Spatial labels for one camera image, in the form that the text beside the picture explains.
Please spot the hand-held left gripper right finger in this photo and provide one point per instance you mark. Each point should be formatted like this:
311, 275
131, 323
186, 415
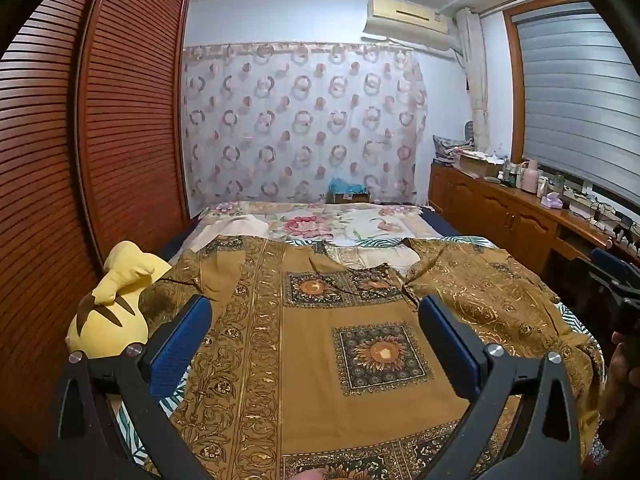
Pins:
452, 350

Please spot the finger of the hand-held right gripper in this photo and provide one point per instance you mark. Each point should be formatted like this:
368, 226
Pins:
607, 262

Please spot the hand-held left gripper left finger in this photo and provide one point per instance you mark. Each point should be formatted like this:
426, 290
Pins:
177, 345

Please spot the brown patterned shirt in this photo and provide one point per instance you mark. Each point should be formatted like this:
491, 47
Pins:
310, 360

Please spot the person's right hand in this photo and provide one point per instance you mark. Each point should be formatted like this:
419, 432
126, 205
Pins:
624, 362

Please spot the palm leaf print sheet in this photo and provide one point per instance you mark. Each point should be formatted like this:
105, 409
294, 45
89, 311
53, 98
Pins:
575, 325

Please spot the yellow plush toy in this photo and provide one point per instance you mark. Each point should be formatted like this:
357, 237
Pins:
110, 320

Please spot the pink tissue box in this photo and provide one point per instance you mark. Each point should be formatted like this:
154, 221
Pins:
552, 201

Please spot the pink thermos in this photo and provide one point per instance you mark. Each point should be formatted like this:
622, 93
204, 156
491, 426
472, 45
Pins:
530, 177

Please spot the wooden sideboard cabinet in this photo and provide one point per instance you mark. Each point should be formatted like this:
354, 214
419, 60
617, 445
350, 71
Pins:
500, 210

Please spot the cream cloth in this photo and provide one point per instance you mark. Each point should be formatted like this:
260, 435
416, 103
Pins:
235, 230

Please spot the open cardboard box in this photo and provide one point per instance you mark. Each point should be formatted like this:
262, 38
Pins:
475, 165

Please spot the grey window blind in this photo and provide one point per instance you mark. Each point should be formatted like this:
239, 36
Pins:
575, 100

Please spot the floral blanket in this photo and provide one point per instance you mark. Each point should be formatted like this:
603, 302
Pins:
310, 225

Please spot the small cardboard box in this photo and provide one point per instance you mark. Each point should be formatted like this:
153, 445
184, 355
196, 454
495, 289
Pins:
350, 198

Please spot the stack of folded cloths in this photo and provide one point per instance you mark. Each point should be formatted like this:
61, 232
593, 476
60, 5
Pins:
450, 147

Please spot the blue plastic bags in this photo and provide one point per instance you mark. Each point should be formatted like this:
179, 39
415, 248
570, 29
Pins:
347, 185

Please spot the beige lace curtain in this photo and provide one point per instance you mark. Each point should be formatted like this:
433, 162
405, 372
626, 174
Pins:
475, 85

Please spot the wooden louvered wardrobe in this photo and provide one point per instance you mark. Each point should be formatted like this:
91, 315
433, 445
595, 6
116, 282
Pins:
130, 110

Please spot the beige air conditioner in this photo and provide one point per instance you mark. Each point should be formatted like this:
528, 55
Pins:
405, 17

